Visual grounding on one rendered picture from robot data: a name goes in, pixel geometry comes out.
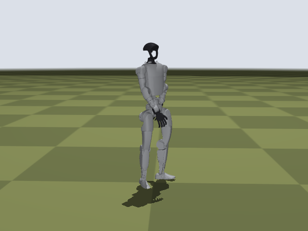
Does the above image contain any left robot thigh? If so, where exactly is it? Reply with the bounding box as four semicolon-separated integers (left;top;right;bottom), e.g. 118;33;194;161
156;107;172;150

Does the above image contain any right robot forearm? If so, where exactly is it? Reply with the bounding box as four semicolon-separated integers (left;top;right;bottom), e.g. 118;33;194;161
141;88;159;112

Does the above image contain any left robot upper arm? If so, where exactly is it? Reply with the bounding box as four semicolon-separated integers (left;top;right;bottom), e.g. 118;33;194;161
163;65;168;91

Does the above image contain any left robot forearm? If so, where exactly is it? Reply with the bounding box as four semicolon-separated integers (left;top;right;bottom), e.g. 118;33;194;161
159;90;167;104

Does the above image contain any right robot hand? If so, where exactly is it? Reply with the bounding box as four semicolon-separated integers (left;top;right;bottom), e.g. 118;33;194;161
152;108;167;128

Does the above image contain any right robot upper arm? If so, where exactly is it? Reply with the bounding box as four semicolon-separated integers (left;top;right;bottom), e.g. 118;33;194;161
136;65;151;93

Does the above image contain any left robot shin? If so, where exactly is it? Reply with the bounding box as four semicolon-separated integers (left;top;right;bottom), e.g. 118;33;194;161
157;144;168;175

